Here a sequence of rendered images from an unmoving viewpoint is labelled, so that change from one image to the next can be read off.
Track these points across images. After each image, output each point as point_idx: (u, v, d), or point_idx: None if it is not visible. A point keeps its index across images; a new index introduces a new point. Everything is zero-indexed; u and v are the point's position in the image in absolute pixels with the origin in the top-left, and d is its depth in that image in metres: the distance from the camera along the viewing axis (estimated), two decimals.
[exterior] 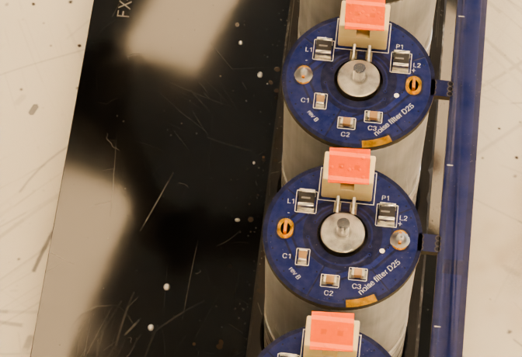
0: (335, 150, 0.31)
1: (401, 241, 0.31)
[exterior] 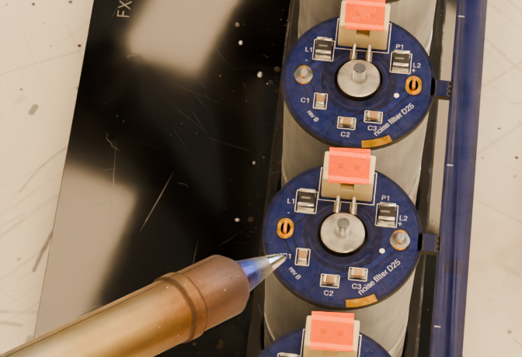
0: (335, 150, 0.31)
1: (401, 241, 0.31)
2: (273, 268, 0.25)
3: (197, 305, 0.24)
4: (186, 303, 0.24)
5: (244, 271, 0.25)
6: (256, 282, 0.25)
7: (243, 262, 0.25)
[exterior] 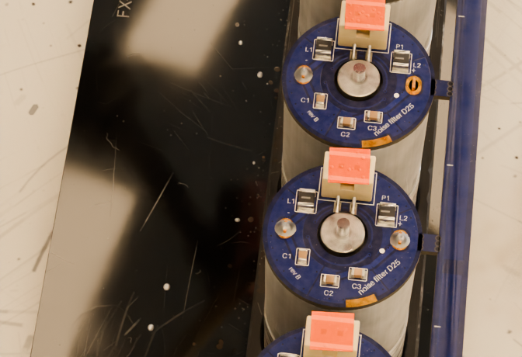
0: (335, 150, 0.31)
1: (401, 241, 0.31)
2: None
3: None
4: None
5: None
6: None
7: None
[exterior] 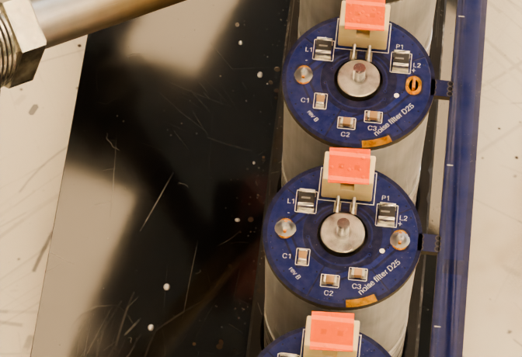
0: (335, 150, 0.31)
1: (401, 241, 0.31)
2: None
3: None
4: None
5: None
6: None
7: None
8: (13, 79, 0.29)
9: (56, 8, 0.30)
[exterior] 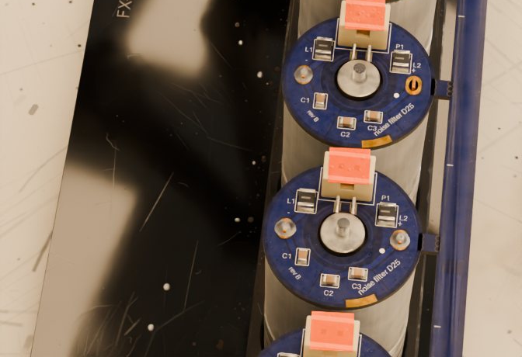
0: (335, 150, 0.31)
1: (401, 241, 0.31)
2: None
3: None
4: None
5: None
6: None
7: None
8: None
9: None
